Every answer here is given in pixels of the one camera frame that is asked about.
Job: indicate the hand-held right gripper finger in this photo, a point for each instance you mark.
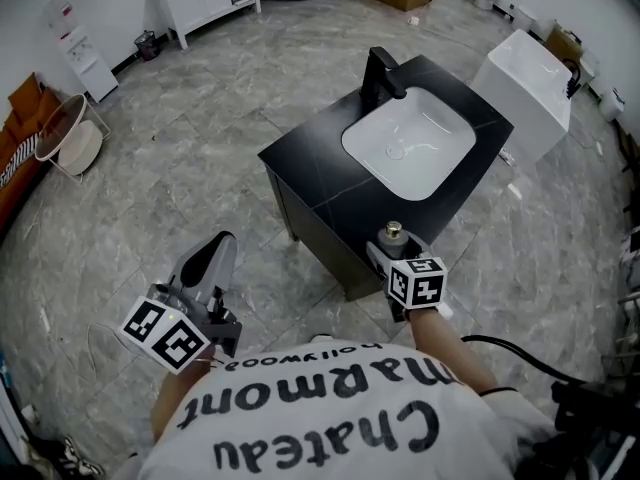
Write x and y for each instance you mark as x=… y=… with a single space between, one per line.
x=392 y=247

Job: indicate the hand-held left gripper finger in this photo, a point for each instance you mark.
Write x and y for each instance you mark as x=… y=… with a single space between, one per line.
x=205 y=260
x=225 y=268

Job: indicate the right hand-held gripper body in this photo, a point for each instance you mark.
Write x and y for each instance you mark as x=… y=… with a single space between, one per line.
x=417 y=283

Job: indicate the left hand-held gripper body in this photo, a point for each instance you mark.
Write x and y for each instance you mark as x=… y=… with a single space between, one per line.
x=167 y=340

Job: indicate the person's left forearm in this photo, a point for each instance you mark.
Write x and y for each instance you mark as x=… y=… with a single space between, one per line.
x=172 y=403

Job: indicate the person's right forearm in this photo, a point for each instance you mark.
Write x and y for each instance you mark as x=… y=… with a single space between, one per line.
x=450 y=348

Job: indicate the white sink basin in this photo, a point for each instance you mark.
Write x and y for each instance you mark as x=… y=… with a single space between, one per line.
x=415 y=143

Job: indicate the black vanity with white sink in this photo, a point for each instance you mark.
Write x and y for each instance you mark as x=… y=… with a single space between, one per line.
x=310 y=168

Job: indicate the thin wrist bangle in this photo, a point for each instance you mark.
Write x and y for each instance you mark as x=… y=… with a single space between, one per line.
x=205 y=363

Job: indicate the person's white shoe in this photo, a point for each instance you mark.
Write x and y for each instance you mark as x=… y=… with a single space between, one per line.
x=321 y=338

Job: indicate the round white pouf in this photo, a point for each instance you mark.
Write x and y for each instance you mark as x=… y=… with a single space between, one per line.
x=82 y=150

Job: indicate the white printed shirt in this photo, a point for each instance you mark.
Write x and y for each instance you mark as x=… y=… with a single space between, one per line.
x=320 y=418

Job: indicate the black faucet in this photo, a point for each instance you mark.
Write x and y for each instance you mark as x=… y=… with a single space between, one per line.
x=375 y=73

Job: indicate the round glass side table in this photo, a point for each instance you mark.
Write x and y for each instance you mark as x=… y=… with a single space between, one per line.
x=60 y=123

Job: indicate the white bathtub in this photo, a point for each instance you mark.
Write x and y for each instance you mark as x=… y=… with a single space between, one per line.
x=520 y=83

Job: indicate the striped blanket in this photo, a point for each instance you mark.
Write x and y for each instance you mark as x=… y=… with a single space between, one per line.
x=15 y=163

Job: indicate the black mesh waste bin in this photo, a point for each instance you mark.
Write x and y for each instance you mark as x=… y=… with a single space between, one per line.
x=147 y=47

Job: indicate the white water dispenser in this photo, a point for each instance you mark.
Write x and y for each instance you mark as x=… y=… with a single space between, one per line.
x=85 y=58

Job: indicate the orange sofa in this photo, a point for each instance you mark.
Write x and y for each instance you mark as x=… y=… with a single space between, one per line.
x=20 y=113

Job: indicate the black bathtub tap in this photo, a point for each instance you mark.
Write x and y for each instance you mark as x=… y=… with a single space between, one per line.
x=574 y=80

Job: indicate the open small cardboard box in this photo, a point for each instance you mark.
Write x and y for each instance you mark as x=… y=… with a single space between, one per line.
x=562 y=45

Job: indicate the black equipment frame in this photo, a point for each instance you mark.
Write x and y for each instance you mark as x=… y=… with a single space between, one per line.
x=595 y=428

